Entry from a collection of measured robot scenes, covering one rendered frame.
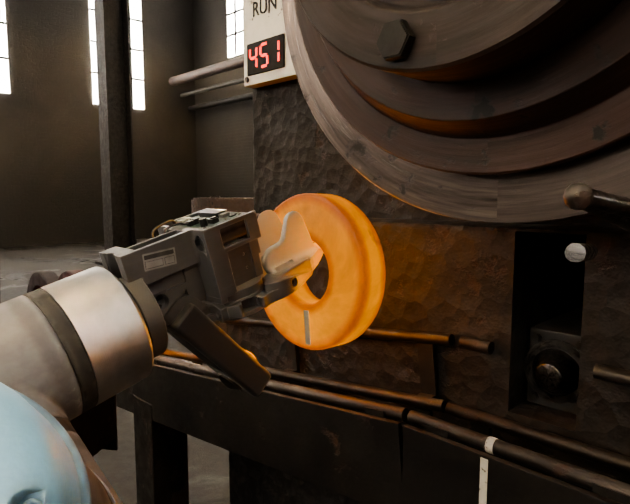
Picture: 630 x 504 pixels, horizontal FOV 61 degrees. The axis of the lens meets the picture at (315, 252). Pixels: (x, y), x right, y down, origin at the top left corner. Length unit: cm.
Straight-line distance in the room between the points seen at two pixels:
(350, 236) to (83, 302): 23
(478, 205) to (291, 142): 41
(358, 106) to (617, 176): 21
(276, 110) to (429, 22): 48
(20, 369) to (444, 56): 31
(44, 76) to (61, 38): 78
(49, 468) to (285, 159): 65
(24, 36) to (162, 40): 265
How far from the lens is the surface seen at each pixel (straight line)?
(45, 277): 130
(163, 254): 41
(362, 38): 38
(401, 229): 57
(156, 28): 1209
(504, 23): 32
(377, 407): 50
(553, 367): 53
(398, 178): 45
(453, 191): 42
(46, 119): 1081
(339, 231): 49
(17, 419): 18
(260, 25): 82
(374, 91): 43
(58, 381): 36
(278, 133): 79
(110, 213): 720
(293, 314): 54
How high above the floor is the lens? 90
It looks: 6 degrees down
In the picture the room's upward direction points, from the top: straight up
